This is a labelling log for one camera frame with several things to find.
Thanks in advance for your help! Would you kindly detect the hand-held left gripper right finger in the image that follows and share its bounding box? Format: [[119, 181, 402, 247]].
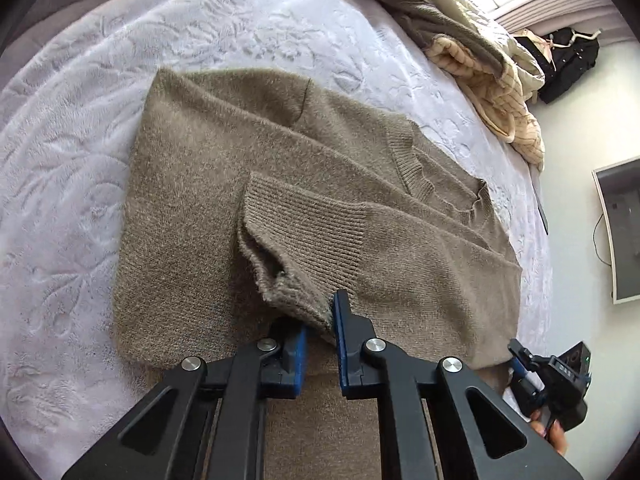
[[332, 289, 586, 480]]

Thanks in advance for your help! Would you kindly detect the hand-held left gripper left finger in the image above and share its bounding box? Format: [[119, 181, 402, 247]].
[[62, 317, 308, 480]]

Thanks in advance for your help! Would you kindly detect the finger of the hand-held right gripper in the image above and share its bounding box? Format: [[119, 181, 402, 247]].
[[507, 338, 552, 377], [510, 374, 547, 419]]

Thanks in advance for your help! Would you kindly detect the brown knit sweater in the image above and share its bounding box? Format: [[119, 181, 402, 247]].
[[112, 66, 523, 480]]

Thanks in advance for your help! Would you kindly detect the person's right hand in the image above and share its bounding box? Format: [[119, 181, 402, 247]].
[[530, 409, 569, 456]]

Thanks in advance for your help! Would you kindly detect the white embossed blanket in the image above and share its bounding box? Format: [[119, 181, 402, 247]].
[[0, 0, 553, 480]]

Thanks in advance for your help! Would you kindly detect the black garment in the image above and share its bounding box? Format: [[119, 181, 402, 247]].
[[515, 27, 601, 106]]

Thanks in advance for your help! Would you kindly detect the grey-brown knit garment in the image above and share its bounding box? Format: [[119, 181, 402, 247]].
[[400, 0, 506, 78]]

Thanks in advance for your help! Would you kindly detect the black monitor cable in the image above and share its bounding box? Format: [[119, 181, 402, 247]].
[[592, 212, 616, 267]]

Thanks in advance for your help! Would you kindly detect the white framed wall monitor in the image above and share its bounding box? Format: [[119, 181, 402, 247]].
[[592, 156, 640, 306]]

